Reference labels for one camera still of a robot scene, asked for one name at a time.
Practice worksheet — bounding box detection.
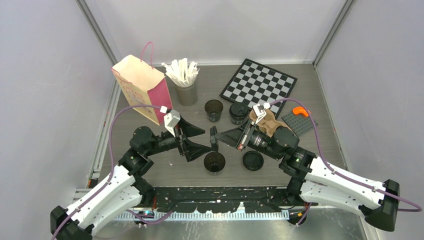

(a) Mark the black and white chessboard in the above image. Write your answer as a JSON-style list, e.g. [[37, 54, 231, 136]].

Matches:
[[219, 58, 298, 108]]

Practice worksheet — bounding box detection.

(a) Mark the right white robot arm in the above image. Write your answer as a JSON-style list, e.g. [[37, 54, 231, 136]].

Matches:
[[214, 120, 400, 232]]

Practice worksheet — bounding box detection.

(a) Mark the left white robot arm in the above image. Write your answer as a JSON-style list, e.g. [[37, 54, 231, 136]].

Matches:
[[50, 117, 212, 240]]

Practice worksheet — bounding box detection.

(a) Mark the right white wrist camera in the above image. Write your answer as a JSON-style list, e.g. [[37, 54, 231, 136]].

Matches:
[[252, 102, 270, 125]]

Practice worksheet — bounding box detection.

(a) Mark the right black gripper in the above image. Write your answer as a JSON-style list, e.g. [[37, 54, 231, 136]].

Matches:
[[214, 117, 282, 161]]

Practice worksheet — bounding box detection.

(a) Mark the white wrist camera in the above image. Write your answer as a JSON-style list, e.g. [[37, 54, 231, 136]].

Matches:
[[163, 109, 181, 137], [252, 102, 270, 125]]

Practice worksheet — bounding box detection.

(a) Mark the pink and cream paper bag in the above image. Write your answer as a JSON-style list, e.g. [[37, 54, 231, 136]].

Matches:
[[111, 54, 173, 125]]

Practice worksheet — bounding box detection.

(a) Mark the grey cylindrical straw holder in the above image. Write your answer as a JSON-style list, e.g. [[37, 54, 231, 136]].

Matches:
[[175, 83, 198, 106]]

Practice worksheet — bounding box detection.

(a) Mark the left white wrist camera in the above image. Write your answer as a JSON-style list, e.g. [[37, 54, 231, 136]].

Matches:
[[163, 109, 181, 137]]

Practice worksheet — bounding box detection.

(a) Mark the bundle of white wrapped straws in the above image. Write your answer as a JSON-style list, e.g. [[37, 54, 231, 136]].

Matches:
[[161, 58, 199, 88]]

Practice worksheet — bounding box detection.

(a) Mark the orange curved plastic piece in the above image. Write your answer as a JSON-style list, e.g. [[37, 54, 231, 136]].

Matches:
[[292, 106, 311, 118]]

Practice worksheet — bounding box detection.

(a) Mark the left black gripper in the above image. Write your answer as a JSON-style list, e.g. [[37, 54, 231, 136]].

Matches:
[[145, 115, 211, 161]]

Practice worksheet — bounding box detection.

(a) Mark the black lidded coffee cup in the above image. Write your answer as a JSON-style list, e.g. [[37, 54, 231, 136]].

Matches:
[[229, 102, 249, 125]]

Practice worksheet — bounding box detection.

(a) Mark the black coffee cup lid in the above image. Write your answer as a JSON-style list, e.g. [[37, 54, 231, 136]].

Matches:
[[242, 150, 264, 171]]

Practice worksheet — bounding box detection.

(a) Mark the brown cardboard cup carrier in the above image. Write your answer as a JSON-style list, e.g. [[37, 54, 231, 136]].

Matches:
[[255, 109, 292, 137]]

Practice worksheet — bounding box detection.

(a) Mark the grey studded building baseplate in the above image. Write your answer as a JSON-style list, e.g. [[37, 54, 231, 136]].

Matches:
[[281, 112, 314, 137]]

